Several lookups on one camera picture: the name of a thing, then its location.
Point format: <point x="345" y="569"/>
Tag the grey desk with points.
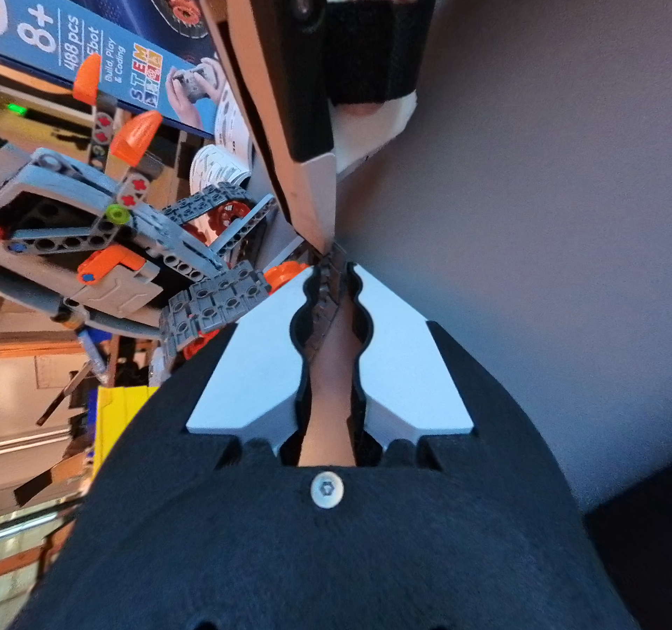
<point x="525" y="220"/>

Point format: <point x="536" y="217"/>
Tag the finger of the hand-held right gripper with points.
<point x="320" y="199"/>
<point x="236" y="47"/>

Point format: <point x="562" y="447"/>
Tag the yellow plastic bin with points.
<point x="123" y="414"/>

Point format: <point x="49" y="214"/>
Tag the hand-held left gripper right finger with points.
<point x="414" y="378"/>

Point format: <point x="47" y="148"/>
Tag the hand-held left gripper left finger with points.
<point x="252" y="378"/>

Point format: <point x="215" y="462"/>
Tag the black perforated mat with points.
<point x="640" y="561"/>

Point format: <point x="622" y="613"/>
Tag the blue robot kit box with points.
<point x="68" y="36"/>

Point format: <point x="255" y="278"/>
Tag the white instruction booklet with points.
<point x="215" y="167"/>

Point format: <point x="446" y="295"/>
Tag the grey orange building-block toy robot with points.
<point x="115" y="283"/>

